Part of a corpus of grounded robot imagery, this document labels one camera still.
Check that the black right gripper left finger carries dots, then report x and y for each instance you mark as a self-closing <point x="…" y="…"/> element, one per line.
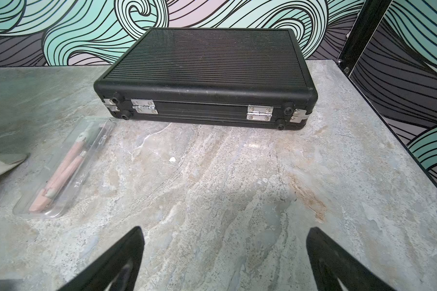
<point x="115" y="270"/>

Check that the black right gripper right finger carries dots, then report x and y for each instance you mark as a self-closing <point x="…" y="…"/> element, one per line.
<point x="334" y="269"/>

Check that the pink compass clear case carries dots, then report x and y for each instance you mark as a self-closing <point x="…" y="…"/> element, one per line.
<point x="59" y="181"/>

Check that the white canvas tote bag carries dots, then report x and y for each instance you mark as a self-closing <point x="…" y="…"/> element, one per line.
<point x="10" y="161"/>

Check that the black ribbed hard case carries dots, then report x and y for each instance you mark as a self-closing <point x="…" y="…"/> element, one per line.
<point x="226" y="77"/>

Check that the black frame post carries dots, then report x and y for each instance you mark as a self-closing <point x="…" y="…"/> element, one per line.
<point x="365" y="26"/>

